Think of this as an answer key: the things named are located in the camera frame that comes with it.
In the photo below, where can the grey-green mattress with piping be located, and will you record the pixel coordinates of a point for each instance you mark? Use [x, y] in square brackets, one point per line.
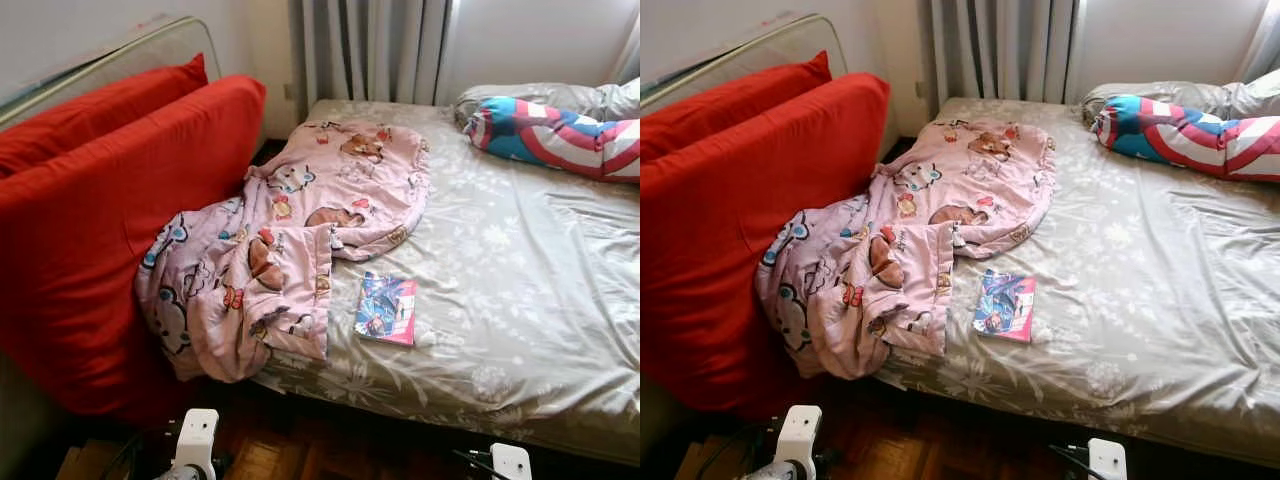
[770, 50]
[130, 60]

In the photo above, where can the small red cushion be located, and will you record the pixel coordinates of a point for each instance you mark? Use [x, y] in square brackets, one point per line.
[720, 105]
[90, 115]

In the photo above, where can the red white blue striped bolster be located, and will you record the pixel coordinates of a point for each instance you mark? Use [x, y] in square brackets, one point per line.
[1180, 135]
[560, 135]

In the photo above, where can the grey curtain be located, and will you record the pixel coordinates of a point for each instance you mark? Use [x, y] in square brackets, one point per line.
[370, 50]
[630, 55]
[1265, 50]
[1000, 50]

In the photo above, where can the brown cardboard box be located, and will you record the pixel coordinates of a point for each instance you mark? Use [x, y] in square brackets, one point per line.
[705, 460]
[85, 462]

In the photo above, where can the grey pillow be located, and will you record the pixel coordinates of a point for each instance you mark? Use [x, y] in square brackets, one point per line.
[1170, 97]
[540, 97]

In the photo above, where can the pink and blue comic book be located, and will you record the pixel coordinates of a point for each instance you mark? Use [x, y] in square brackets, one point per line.
[385, 308]
[1005, 305]

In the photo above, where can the large red cushion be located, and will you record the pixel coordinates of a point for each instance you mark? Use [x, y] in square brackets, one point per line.
[730, 230]
[90, 230]

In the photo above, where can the bed with beige floral sheet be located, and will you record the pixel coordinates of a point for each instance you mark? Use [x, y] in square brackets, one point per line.
[1150, 280]
[520, 280]

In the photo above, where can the pink cartoon print quilt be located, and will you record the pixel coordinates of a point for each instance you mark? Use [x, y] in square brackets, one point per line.
[300, 200]
[920, 200]

